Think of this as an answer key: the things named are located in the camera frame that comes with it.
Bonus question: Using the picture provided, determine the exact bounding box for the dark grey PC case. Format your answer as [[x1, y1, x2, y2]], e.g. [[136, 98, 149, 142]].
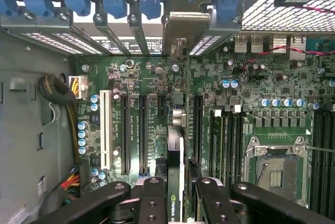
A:
[[0, 0, 335, 224]]

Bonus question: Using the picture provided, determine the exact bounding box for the CPU socket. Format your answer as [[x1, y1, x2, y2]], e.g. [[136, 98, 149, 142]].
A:
[[244, 136, 311, 208]]

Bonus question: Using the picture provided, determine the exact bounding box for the red yellow wire harness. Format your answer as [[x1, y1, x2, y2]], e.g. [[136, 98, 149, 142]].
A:
[[59, 166, 81, 204]]

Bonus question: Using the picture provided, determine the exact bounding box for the thin metal locking lever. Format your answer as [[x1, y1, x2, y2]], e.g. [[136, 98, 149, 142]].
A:
[[303, 144, 335, 154]]

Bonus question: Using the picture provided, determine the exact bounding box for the short black expansion slot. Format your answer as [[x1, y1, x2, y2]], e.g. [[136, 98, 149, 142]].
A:
[[158, 94, 167, 119]]

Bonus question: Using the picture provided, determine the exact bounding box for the white power connector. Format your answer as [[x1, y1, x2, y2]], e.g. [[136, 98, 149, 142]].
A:
[[68, 75, 88, 100]]

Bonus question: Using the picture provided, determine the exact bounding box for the red black twisted wire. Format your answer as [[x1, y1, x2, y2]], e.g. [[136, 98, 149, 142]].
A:
[[242, 5, 335, 71]]

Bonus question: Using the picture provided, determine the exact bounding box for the green motherboard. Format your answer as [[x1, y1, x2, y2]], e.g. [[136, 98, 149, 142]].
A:
[[70, 33, 335, 210]]

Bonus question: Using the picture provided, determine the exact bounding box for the white expansion slot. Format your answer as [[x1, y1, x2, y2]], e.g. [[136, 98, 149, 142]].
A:
[[100, 89, 114, 171]]

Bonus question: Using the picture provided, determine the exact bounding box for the metal slot cover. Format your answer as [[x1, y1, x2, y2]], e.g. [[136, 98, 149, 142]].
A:
[[128, 13, 150, 57], [93, 12, 131, 57]]

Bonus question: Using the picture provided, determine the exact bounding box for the black RAM slot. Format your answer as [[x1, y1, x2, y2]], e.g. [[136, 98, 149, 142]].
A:
[[321, 111, 330, 209], [231, 108, 238, 183], [224, 114, 232, 183], [237, 111, 244, 183], [328, 111, 335, 211], [312, 111, 322, 206]]

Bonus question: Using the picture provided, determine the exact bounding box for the installed green RAM stick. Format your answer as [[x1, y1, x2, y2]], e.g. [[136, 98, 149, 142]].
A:
[[210, 110, 225, 181]]

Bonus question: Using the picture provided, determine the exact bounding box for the long black expansion slot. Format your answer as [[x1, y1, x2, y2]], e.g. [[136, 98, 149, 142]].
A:
[[138, 94, 149, 176], [193, 94, 204, 167], [120, 94, 131, 175]]

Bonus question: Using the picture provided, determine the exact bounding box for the black braided power cable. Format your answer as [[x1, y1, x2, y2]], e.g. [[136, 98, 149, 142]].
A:
[[37, 74, 79, 163]]

